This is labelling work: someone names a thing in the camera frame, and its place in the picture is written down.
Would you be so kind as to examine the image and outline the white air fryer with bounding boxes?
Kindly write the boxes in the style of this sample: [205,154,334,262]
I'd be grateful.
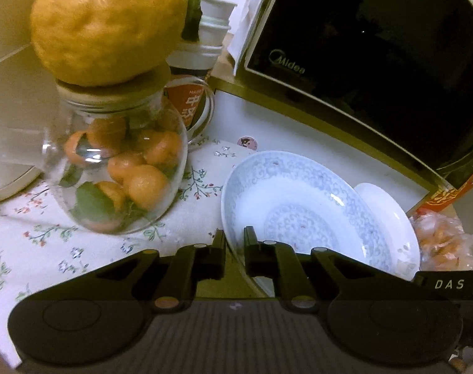
[0,0,59,201]

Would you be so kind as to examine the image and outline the red labelled jar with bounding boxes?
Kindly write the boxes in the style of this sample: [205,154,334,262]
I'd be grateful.
[165,74,215,144]

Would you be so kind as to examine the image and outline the large blue patterned plate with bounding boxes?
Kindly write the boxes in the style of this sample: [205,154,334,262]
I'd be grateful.
[221,150,394,273]

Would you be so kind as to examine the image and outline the white plate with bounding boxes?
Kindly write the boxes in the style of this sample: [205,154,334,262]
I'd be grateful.
[355,182,421,281]

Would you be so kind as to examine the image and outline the glass jar of tangerines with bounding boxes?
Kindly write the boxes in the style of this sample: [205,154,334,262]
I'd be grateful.
[43,63,188,234]

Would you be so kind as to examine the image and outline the plastic bag of oranges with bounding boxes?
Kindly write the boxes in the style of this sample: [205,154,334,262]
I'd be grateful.
[410,209,473,272]

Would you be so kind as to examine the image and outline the large orange pomelo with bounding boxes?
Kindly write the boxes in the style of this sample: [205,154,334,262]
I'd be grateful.
[30,0,188,87]

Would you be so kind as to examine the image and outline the black microwave oven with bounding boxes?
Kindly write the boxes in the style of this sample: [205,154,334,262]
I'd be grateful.
[236,0,473,180]

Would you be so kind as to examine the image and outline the floral tablecloth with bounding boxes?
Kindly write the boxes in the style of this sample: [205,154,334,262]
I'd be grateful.
[0,137,252,367]

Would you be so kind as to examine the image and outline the red gift box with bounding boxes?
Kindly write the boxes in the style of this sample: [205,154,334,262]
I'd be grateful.
[417,175,473,213]

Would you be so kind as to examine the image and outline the stacked white cups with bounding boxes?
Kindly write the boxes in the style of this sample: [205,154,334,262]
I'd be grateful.
[167,0,237,78]

